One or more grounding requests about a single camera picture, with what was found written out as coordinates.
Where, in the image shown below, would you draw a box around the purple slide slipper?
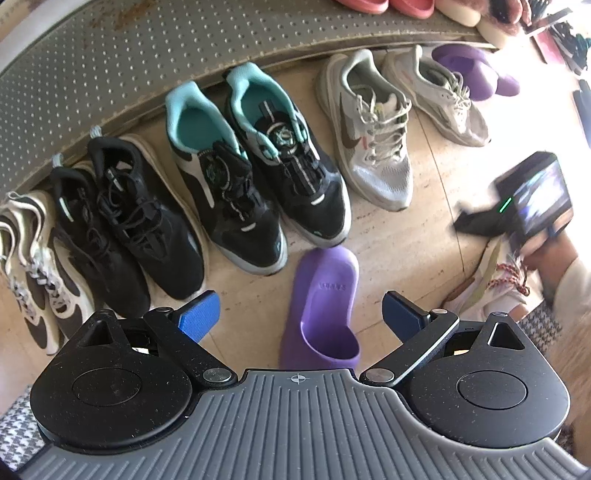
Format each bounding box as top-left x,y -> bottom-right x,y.
431,44 -> 521,101
280,246 -> 361,370

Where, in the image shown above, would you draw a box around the black teal running sneaker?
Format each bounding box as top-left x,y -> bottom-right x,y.
225,62 -> 352,248

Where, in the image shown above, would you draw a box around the black sneaker white sole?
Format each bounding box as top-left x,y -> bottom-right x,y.
49,166 -> 150,318

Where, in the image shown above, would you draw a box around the grey white running sneaker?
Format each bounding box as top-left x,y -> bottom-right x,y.
315,49 -> 414,212

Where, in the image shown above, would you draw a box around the worn white sneaker red laces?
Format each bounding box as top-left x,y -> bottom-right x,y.
442,236 -> 542,322

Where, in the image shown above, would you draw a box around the black slippers on floor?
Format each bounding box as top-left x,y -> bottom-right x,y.
572,79 -> 591,147

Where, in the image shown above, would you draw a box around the houndstooth trouser leg right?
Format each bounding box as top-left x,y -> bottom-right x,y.
519,248 -> 591,462

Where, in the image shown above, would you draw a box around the houndstooth trouser leg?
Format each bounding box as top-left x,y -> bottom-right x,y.
0,385 -> 45,471
519,248 -> 591,462

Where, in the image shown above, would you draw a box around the pink bathroom scale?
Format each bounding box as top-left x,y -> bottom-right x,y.
532,30 -> 564,65

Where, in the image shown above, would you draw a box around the dark sneakers by scale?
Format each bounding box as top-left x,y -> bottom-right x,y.
549,21 -> 590,76

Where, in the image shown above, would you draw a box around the pink fluffy slipper right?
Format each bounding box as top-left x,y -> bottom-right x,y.
476,0 -> 532,49

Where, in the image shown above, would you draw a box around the pink fluffy slipper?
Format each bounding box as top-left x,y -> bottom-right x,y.
476,0 -> 532,49
435,0 -> 482,27

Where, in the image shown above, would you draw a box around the pink fluffy slipper left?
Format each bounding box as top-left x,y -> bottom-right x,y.
435,0 -> 482,27

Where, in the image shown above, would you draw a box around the houndstooth trouser leg left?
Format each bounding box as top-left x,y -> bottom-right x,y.
0,385 -> 45,471

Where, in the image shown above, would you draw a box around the pink slide slipper right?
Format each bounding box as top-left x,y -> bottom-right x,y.
390,0 -> 435,20

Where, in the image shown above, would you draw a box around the pink slide slipper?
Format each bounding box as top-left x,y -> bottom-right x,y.
335,0 -> 390,15
390,0 -> 435,20

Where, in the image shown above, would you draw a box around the pink slide slipper left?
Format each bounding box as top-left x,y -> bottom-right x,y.
335,0 -> 390,15

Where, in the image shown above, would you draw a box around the metal perforated shoe rack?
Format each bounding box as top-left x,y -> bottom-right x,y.
1,0 -> 483,192

